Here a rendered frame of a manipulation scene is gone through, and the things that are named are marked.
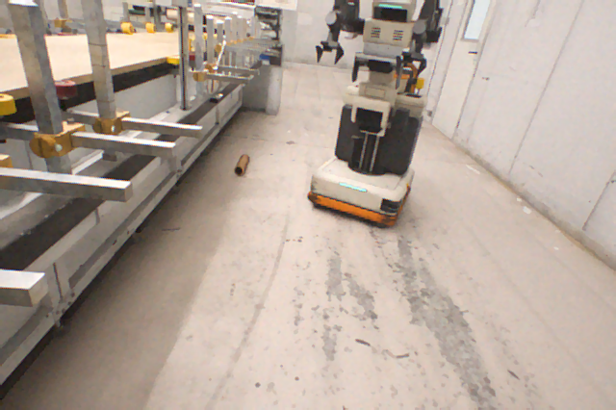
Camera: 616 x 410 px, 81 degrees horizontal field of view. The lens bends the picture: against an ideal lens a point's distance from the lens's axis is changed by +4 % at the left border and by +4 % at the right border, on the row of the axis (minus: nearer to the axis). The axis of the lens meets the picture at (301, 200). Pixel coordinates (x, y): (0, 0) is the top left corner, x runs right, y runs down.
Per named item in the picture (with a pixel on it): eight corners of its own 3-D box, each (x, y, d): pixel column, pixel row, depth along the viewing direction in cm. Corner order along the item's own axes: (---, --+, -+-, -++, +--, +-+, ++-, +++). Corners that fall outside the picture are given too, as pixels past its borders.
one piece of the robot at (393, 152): (341, 163, 292) (360, 54, 255) (406, 180, 274) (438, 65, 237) (326, 175, 264) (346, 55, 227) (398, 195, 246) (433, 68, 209)
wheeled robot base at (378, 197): (336, 174, 306) (341, 146, 295) (409, 194, 285) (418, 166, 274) (304, 202, 250) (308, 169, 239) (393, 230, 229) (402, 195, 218)
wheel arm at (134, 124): (202, 138, 116) (202, 125, 114) (199, 140, 113) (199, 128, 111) (64, 120, 114) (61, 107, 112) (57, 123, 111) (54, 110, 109)
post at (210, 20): (214, 100, 230) (214, 16, 208) (213, 101, 226) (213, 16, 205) (208, 99, 229) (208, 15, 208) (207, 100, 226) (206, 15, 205)
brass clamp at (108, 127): (133, 127, 118) (132, 112, 116) (113, 139, 106) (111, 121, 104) (114, 124, 118) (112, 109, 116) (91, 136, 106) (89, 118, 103)
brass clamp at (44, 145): (89, 142, 95) (87, 124, 92) (57, 160, 83) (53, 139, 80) (65, 140, 94) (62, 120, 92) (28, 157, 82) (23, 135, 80)
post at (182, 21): (192, 108, 182) (189, 8, 162) (189, 111, 177) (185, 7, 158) (182, 107, 182) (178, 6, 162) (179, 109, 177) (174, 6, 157)
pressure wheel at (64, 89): (53, 123, 107) (44, 83, 102) (47, 115, 112) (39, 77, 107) (85, 121, 112) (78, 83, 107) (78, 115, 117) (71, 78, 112)
